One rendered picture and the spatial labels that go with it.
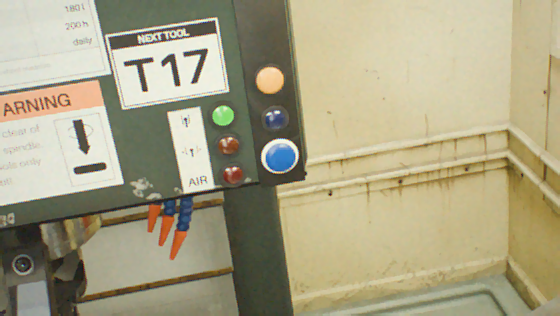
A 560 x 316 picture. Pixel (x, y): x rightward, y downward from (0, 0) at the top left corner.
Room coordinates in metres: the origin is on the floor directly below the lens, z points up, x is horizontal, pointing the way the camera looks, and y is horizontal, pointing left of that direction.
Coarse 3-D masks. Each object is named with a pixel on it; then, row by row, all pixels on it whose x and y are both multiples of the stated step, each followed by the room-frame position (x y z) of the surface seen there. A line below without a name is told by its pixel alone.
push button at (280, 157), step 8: (280, 144) 0.64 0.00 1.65; (272, 152) 0.64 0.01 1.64; (280, 152) 0.64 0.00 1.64; (288, 152) 0.64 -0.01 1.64; (272, 160) 0.64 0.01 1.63; (280, 160) 0.64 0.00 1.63; (288, 160) 0.64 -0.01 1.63; (272, 168) 0.64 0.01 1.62; (280, 168) 0.64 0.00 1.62; (288, 168) 0.64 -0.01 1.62
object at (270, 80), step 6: (264, 72) 0.64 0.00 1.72; (270, 72) 0.64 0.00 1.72; (276, 72) 0.64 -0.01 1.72; (258, 78) 0.64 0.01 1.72; (264, 78) 0.64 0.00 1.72; (270, 78) 0.64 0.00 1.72; (276, 78) 0.64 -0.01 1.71; (282, 78) 0.64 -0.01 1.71; (258, 84) 0.64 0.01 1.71; (264, 84) 0.64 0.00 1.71; (270, 84) 0.64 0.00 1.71; (276, 84) 0.64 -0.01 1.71; (264, 90) 0.64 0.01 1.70; (270, 90) 0.64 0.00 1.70; (276, 90) 0.64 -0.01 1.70
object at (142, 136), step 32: (96, 0) 0.64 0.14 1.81; (128, 0) 0.64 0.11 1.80; (160, 0) 0.64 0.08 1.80; (192, 0) 0.64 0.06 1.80; (224, 0) 0.65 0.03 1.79; (288, 0) 0.66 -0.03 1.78; (224, 32) 0.65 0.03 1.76; (288, 32) 0.65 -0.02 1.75; (224, 64) 0.65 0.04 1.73; (224, 96) 0.65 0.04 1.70; (128, 128) 0.64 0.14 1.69; (160, 128) 0.64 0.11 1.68; (224, 128) 0.65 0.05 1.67; (128, 160) 0.64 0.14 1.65; (160, 160) 0.64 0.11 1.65; (224, 160) 0.64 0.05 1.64; (256, 160) 0.65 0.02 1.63; (96, 192) 0.63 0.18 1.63; (128, 192) 0.64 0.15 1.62; (160, 192) 0.64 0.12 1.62; (192, 192) 0.64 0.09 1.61; (0, 224) 0.62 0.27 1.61; (32, 224) 0.63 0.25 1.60
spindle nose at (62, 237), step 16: (48, 224) 0.75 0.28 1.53; (64, 224) 0.76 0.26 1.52; (80, 224) 0.78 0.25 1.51; (96, 224) 0.81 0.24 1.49; (0, 240) 0.75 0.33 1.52; (16, 240) 0.75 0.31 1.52; (32, 240) 0.75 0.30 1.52; (48, 240) 0.75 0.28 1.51; (64, 240) 0.76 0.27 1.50; (80, 240) 0.78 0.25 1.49; (0, 256) 0.75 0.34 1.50
